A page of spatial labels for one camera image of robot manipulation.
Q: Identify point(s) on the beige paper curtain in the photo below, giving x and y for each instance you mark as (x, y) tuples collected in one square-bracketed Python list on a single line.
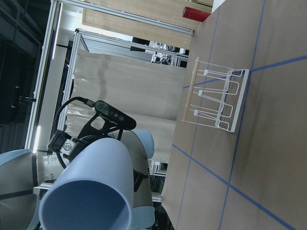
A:
[(150, 93)]

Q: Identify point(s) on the white wire cup holder rack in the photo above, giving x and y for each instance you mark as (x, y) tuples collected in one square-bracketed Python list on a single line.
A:
[(215, 96)]

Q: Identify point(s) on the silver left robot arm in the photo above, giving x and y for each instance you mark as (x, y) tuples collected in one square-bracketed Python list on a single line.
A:
[(25, 177)]

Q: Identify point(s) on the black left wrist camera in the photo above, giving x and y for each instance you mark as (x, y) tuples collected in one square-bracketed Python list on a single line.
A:
[(114, 120)]

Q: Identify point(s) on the light blue plastic cup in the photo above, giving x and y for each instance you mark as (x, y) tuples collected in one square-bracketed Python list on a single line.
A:
[(95, 191)]

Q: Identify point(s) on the red cylinder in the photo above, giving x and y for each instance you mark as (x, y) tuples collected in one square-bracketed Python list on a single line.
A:
[(195, 14)]

